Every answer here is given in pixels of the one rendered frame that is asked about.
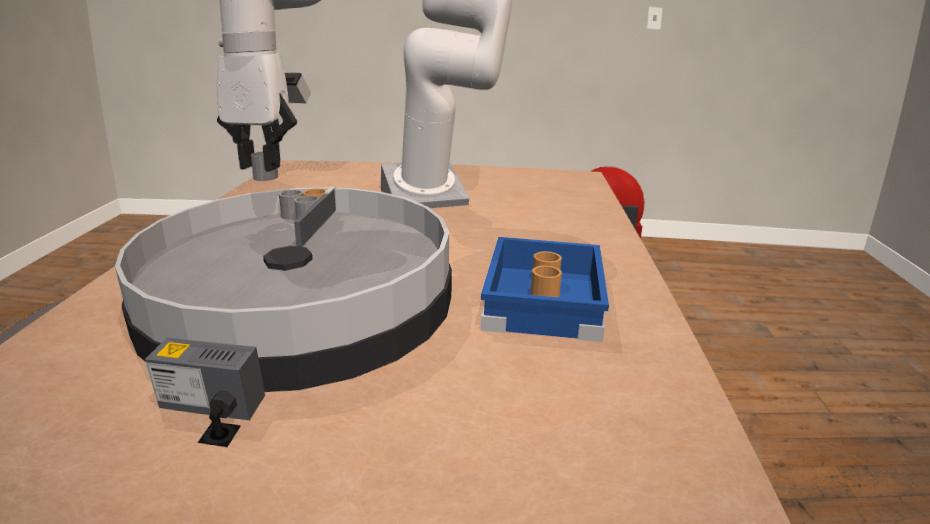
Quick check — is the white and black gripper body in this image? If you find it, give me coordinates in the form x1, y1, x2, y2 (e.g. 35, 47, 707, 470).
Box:
217, 50, 289, 125

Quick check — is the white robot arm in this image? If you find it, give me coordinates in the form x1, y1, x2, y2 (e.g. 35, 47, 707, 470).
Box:
218, 0, 512, 197

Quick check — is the grey metal bushing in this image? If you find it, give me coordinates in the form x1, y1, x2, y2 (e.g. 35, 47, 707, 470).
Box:
294, 195, 319, 219
279, 190, 303, 220
251, 151, 278, 181

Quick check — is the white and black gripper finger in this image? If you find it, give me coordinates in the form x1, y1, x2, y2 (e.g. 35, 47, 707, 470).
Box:
262, 93, 297, 172
217, 116, 254, 170

